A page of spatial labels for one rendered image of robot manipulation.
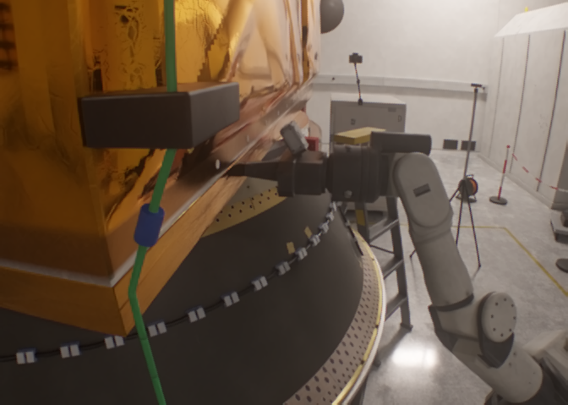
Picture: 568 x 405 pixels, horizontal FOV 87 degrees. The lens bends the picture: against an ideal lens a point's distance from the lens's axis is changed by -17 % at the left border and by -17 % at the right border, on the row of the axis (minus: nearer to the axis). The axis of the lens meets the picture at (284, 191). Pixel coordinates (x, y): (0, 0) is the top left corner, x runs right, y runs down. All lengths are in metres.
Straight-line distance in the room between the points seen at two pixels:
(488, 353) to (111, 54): 0.60
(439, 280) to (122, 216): 0.45
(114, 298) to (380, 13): 8.41
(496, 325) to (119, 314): 0.51
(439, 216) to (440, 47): 8.29
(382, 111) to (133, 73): 4.28
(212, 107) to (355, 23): 8.26
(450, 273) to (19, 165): 0.53
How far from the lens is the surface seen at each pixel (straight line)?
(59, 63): 0.22
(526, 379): 0.72
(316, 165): 0.52
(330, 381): 0.96
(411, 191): 0.52
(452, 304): 0.59
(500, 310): 0.61
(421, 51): 8.64
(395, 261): 2.66
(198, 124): 0.19
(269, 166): 0.56
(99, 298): 0.27
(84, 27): 0.23
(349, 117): 4.44
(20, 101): 0.24
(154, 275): 0.31
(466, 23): 9.01
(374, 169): 0.53
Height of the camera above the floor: 1.94
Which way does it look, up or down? 20 degrees down
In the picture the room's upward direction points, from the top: straight up
